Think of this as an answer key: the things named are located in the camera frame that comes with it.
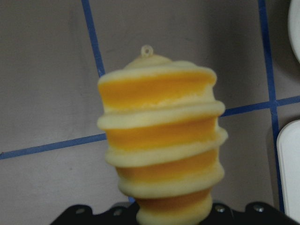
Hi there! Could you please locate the cream round plate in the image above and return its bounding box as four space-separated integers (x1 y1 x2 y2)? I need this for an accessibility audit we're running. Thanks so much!
287 0 300 62

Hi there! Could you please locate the striped orange bread roll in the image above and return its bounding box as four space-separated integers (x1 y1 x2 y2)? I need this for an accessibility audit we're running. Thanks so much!
97 45 228 225

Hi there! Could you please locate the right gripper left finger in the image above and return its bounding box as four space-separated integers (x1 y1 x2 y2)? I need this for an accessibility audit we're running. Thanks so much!
51 202 140 225

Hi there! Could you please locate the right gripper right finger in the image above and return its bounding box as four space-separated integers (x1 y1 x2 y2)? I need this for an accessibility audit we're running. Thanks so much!
203 202 299 225

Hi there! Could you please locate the white rectangular tray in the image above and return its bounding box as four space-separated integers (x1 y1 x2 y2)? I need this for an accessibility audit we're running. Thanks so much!
277 120 300 222

